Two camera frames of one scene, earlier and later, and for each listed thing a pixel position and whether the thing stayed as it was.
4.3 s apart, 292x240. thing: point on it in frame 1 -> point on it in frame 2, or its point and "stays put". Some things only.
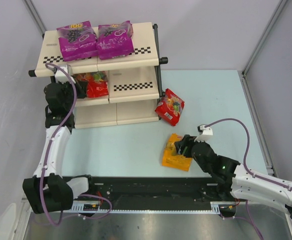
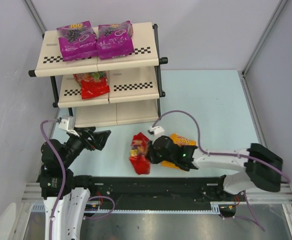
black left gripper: [75, 88] -> [89, 139]
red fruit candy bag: [170, 107] -> [138, 154]
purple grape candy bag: [115, 40] stays put
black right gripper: [184, 145] -> [153, 152]
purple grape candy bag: [77, 41] stays put
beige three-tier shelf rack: [133, 80] stays put
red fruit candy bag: [97, 85] stays put
